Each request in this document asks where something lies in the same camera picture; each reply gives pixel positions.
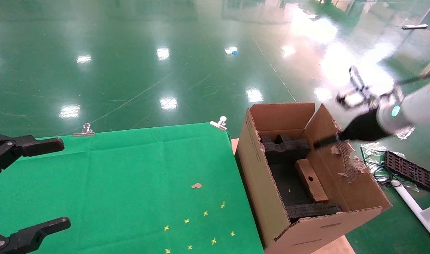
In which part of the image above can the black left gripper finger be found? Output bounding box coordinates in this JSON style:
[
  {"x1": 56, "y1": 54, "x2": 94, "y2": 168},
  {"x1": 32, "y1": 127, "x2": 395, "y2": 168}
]
[
  {"x1": 0, "y1": 217, "x2": 72, "y2": 254},
  {"x1": 0, "y1": 133, "x2": 65, "y2": 181}
]

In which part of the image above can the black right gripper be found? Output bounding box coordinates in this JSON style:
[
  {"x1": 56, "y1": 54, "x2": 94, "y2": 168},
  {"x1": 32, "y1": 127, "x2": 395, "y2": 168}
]
[{"x1": 313, "y1": 109, "x2": 391, "y2": 149}]

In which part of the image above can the small taped cardboard box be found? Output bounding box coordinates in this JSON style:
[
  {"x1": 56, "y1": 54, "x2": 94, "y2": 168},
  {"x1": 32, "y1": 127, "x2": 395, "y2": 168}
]
[{"x1": 294, "y1": 158, "x2": 330, "y2": 204}]

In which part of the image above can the large open cardboard carton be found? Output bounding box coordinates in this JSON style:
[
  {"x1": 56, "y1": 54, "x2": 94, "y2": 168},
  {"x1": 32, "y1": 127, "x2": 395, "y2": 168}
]
[{"x1": 236, "y1": 102, "x2": 393, "y2": 254}]

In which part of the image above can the notched black foam block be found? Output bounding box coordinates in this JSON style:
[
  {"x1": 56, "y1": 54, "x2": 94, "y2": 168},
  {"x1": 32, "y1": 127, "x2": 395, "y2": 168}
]
[{"x1": 259, "y1": 134, "x2": 311, "y2": 164}]

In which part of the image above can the clear plastic bag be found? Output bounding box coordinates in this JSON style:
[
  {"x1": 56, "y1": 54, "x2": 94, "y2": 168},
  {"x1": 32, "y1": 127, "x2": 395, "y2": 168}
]
[{"x1": 360, "y1": 141, "x2": 420, "y2": 193}]

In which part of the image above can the silver binder clip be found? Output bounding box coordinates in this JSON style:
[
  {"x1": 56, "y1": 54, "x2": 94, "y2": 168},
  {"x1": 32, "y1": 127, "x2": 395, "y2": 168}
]
[
  {"x1": 73, "y1": 123, "x2": 95, "y2": 137},
  {"x1": 210, "y1": 116, "x2": 228, "y2": 131}
]

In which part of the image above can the black foam bottom liner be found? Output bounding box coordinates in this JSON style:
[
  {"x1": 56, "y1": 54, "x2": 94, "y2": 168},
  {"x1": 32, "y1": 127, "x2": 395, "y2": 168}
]
[{"x1": 268, "y1": 162, "x2": 309, "y2": 208}]

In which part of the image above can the flat black foam block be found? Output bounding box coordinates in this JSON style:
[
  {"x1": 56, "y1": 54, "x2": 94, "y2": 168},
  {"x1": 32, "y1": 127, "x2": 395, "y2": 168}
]
[{"x1": 285, "y1": 202, "x2": 342, "y2": 224}]

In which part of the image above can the crumpled clear plastic piece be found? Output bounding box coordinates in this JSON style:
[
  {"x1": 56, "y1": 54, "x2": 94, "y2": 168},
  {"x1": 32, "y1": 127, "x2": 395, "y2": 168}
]
[{"x1": 395, "y1": 125, "x2": 416, "y2": 140}]

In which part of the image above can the black perforated tray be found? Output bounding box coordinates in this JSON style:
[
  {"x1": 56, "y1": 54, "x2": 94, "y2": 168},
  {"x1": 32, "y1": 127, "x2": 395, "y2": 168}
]
[{"x1": 383, "y1": 151, "x2": 430, "y2": 192}]

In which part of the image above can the white table leg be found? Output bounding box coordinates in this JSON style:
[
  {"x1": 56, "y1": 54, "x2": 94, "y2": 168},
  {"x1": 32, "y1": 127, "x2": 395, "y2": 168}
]
[{"x1": 391, "y1": 179, "x2": 430, "y2": 246}]

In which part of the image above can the green tablecloth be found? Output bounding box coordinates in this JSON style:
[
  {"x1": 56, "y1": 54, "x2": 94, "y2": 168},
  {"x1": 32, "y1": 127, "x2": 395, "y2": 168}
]
[{"x1": 0, "y1": 122, "x2": 265, "y2": 254}]

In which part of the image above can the thin black cable loop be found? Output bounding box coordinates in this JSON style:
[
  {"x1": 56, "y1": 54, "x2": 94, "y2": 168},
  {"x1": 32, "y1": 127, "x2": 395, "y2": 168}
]
[{"x1": 363, "y1": 151, "x2": 403, "y2": 187}]

